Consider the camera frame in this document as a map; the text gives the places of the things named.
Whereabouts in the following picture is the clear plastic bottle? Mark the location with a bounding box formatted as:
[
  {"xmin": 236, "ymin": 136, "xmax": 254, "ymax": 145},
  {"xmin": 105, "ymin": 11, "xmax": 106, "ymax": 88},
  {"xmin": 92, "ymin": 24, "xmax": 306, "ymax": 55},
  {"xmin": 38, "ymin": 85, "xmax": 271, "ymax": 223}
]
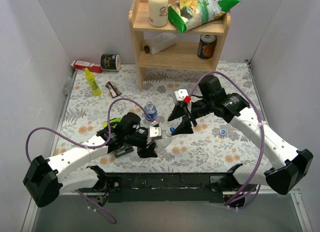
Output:
[{"xmin": 155, "ymin": 129, "xmax": 173, "ymax": 152}]

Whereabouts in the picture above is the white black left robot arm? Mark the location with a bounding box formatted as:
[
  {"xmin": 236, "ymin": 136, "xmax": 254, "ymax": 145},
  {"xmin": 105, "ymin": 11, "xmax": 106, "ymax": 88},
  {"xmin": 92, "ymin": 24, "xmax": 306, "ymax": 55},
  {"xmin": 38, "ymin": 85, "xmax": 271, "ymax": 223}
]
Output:
[{"xmin": 23, "ymin": 113, "xmax": 163, "ymax": 208}]

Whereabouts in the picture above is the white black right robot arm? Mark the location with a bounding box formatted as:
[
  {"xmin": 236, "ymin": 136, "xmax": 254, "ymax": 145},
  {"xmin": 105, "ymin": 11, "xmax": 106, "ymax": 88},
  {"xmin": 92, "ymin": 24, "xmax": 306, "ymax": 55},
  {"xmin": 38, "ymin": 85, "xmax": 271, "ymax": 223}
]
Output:
[{"xmin": 168, "ymin": 73, "xmax": 314, "ymax": 195}]

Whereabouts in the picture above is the small blue-label water bottle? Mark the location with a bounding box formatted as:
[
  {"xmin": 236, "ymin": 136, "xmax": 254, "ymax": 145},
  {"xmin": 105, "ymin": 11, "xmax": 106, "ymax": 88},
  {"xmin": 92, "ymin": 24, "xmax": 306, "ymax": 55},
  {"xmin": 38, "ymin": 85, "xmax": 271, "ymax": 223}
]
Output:
[{"xmin": 144, "ymin": 101, "xmax": 158, "ymax": 122}]

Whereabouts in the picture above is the yellow squeeze bottle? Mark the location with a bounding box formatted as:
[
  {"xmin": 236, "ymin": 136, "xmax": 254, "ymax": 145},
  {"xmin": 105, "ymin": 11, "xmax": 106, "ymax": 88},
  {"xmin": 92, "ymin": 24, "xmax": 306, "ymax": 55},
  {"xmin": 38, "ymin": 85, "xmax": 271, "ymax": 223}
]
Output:
[{"xmin": 85, "ymin": 68, "xmax": 102, "ymax": 96}]

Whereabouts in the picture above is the lying white bottle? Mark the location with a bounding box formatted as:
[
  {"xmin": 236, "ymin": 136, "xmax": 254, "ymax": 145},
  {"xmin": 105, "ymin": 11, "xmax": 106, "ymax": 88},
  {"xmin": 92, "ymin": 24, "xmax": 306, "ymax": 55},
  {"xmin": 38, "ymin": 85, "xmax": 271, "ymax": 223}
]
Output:
[{"xmin": 144, "ymin": 32, "xmax": 177, "ymax": 55}]

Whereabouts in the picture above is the cream lotion bottle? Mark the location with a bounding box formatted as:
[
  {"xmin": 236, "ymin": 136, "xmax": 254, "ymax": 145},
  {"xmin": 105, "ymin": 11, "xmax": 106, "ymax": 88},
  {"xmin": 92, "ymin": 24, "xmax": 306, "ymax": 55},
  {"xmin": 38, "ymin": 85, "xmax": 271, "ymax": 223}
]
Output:
[{"xmin": 148, "ymin": 0, "xmax": 169, "ymax": 27}]

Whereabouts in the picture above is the black green razor box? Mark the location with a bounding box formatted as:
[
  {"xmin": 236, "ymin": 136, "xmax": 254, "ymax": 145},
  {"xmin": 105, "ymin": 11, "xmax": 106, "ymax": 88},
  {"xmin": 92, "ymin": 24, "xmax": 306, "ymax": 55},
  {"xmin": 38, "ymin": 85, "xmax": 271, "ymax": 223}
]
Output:
[{"xmin": 100, "ymin": 118, "xmax": 134, "ymax": 158}]

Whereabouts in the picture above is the brown chocolate bar wrapper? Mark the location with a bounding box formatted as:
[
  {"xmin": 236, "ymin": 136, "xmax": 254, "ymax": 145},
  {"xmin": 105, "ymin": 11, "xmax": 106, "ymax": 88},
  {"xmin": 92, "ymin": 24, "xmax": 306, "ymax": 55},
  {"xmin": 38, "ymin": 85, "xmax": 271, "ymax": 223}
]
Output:
[{"xmin": 105, "ymin": 81, "xmax": 122, "ymax": 98}]

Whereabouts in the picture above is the wooden two-tier shelf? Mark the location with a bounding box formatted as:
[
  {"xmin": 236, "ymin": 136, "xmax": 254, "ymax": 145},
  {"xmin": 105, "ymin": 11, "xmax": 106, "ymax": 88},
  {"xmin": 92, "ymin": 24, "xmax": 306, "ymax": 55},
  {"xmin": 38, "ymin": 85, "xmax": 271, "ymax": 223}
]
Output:
[{"xmin": 128, "ymin": 0, "xmax": 232, "ymax": 89}]

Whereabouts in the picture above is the floral table cloth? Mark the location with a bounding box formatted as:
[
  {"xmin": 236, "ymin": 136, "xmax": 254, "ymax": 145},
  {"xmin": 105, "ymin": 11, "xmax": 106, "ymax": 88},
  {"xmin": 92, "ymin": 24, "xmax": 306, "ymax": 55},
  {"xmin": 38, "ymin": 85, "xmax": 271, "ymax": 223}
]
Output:
[{"xmin": 55, "ymin": 64, "xmax": 260, "ymax": 173}]

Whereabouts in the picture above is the dark tin can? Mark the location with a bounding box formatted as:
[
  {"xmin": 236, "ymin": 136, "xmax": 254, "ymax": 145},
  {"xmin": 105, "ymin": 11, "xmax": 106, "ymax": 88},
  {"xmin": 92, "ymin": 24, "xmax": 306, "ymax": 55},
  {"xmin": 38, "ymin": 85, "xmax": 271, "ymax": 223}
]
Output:
[{"xmin": 197, "ymin": 34, "xmax": 217, "ymax": 59}]

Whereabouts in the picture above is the black white paper cup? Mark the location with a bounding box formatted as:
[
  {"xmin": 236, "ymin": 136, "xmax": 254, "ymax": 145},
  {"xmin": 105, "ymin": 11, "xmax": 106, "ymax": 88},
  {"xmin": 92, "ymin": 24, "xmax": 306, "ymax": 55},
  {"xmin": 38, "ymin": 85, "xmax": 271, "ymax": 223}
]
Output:
[{"xmin": 100, "ymin": 54, "xmax": 121, "ymax": 71}]

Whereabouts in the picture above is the red white toothpaste box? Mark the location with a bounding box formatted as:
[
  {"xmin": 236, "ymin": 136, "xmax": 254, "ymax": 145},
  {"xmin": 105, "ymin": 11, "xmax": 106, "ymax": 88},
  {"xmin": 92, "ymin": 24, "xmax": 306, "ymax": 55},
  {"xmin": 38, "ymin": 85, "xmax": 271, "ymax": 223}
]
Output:
[{"xmin": 71, "ymin": 60, "xmax": 102, "ymax": 73}]

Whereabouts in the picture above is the green chips bag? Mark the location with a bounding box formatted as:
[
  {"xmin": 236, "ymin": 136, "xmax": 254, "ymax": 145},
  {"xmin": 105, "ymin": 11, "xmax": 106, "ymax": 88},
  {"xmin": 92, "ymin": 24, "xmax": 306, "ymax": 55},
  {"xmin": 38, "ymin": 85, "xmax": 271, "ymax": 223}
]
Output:
[{"xmin": 168, "ymin": 0, "xmax": 241, "ymax": 33}]

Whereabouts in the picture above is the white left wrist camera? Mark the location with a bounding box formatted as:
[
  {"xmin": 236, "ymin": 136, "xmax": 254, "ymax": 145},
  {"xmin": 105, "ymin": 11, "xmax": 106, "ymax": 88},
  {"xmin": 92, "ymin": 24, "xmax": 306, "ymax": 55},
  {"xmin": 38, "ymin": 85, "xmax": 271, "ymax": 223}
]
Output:
[{"xmin": 148, "ymin": 126, "xmax": 163, "ymax": 140}]

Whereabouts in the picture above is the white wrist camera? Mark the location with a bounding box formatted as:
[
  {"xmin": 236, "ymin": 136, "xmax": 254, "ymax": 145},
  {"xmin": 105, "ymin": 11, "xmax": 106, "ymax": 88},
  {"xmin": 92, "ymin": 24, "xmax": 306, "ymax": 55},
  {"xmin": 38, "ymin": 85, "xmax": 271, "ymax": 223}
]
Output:
[
  {"xmin": 148, "ymin": 126, "xmax": 163, "ymax": 140},
  {"xmin": 173, "ymin": 89, "xmax": 192, "ymax": 106}
]

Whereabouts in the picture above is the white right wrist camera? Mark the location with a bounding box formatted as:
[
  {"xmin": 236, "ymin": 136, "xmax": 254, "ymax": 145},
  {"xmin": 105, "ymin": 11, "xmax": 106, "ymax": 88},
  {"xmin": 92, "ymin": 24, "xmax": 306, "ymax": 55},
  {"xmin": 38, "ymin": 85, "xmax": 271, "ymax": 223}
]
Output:
[{"xmin": 173, "ymin": 89, "xmax": 192, "ymax": 106}]

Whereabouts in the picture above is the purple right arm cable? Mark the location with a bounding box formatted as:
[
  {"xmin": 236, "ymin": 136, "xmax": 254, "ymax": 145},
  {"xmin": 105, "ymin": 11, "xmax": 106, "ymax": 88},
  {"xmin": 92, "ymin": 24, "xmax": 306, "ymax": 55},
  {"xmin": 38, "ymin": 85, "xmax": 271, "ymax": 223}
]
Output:
[{"xmin": 186, "ymin": 71, "xmax": 265, "ymax": 208}]

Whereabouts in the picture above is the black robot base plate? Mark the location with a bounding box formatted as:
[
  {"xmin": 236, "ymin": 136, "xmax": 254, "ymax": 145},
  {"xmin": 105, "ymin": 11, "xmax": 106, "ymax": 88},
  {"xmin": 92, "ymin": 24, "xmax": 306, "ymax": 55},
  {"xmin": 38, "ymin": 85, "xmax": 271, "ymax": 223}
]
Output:
[{"xmin": 80, "ymin": 171, "xmax": 241, "ymax": 204}]

